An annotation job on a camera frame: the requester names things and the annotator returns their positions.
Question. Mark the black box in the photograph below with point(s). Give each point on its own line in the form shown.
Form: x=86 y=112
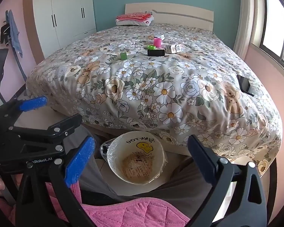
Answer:
x=156 y=52

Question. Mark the pink quilted garment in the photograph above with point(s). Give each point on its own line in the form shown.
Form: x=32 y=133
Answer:
x=137 y=212

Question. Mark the blue hanging garment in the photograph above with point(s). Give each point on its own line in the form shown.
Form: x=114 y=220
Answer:
x=14 y=33

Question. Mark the white milk carton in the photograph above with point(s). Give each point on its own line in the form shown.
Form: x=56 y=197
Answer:
x=174 y=49

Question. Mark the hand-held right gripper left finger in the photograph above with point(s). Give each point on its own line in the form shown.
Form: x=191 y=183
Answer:
x=80 y=160

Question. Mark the folded pink blanket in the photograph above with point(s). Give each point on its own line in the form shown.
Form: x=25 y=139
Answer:
x=132 y=16

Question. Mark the window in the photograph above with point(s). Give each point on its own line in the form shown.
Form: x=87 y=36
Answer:
x=277 y=28

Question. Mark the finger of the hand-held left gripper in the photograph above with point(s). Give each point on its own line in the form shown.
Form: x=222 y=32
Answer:
x=61 y=125
x=33 y=103

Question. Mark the small green item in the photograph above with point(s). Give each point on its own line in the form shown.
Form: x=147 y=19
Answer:
x=151 y=47

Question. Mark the white wardrobe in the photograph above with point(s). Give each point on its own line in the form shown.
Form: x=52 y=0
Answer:
x=66 y=9

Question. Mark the white curtain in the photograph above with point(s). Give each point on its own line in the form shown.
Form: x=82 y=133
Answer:
x=245 y=16

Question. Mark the small white cube box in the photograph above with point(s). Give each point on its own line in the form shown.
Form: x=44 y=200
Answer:
x=161 y=37

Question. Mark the beige bed headboard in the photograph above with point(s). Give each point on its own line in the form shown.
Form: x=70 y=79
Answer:
x=179 y=16

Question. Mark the white bin with plastic liner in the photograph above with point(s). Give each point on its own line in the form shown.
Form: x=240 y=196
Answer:
x=137 y=165

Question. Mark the white pillow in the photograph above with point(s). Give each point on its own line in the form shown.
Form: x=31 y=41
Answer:
x=142 y=23

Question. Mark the black hanging garment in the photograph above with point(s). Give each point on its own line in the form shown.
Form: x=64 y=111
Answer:
x=4 y=34

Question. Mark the pink plastic cup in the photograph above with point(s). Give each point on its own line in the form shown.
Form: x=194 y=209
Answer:
x=157 y=42

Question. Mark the bed with floral duvet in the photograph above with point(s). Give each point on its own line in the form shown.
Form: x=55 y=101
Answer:
x=156 y=87

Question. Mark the green block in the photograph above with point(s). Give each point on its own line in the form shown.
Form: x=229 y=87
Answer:
x=123 y=56

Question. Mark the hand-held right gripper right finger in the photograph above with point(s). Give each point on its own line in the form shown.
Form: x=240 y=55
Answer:
x=203 y=156

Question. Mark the black phone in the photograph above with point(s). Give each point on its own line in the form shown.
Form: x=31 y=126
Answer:
x=245 y=84

